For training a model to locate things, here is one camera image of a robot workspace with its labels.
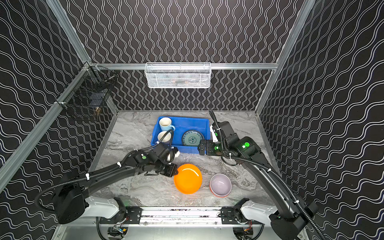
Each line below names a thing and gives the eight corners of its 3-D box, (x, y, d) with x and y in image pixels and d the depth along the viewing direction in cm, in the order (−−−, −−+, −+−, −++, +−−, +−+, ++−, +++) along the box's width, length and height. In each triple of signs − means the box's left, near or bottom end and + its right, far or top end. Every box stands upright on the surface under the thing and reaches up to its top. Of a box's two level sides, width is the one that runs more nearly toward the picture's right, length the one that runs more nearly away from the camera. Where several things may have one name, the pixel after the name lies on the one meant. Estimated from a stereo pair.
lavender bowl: (210, 199, 81) (211, 194, 75) (208, 179, 88) (209, 173, 82) (230, 199, 81) (233, 194, 75) (227, 179, 88) (229, 173, 82)
